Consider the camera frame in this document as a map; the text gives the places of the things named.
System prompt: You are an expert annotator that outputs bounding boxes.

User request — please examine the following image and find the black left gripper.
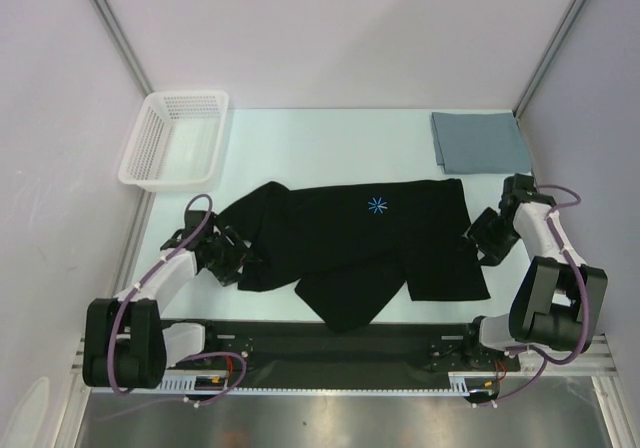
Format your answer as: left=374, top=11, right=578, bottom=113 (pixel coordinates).
left=205, top=228, right=259, bottom=286

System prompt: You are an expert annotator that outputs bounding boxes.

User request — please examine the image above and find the black t shirt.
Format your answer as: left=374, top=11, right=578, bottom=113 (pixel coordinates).
left=219, top=179, right=490, bottom=333

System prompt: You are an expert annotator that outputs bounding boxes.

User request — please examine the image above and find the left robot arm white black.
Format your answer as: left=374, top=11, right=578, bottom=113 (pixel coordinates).
left=82, top=229, right=252, bottom=394

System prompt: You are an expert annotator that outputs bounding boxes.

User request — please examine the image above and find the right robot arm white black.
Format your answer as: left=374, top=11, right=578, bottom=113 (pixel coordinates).
left=461, top=197, right=608, bottom=369

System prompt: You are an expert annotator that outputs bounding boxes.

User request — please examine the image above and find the folded grey-blue t shirt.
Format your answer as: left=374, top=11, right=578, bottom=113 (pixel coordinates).
left=431, top=112, right=531, bottom=175

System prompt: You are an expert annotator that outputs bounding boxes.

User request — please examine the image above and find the white plastic basket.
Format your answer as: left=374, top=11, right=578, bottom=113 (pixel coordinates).
left=118, top=90, right=229, bottom=193

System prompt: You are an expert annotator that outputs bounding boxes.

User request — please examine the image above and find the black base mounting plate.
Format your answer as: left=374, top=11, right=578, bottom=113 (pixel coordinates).
left=203, top=321, right=524, bottom=391

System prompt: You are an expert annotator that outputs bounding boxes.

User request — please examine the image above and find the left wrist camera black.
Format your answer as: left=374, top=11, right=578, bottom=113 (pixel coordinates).
left=160, top=210, right=216, bottom=251

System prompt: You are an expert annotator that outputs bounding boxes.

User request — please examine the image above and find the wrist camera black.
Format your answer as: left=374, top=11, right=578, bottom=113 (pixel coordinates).
left=160, top=210, right=216, bottom=251
left=499, top=174, right=539, bottom=213

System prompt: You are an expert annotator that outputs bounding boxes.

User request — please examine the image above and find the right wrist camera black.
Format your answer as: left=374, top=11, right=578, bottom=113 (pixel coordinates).
left=499, top=174, right=539, bottom=213

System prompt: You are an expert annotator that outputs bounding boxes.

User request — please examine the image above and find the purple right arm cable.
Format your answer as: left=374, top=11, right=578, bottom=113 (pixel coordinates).
left=469, top=183, right=591, bottom=410

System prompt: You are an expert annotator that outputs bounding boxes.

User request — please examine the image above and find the white slotted cable duct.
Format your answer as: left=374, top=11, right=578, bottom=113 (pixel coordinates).
left=149, top=372, right=497, bottom=397

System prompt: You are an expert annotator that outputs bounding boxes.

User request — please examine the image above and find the aluminium frame rail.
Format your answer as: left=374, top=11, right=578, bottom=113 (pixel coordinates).
left=69, top=332, right=614, bottom=375

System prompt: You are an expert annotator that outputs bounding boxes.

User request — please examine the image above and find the right aluminium corner post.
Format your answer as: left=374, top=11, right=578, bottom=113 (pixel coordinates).
left=512, top=0, right=589, bottom=120

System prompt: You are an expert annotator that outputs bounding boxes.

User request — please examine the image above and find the aluminium corner post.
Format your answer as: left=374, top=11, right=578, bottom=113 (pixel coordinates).
left=512, top=0, right=589, bottom=120
left=89, top=0, right=153, bottom=97

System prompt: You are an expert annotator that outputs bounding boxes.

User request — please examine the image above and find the left aluminium corner post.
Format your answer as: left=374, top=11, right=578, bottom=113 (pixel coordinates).
left=89, top=0, right=153, bottom=97

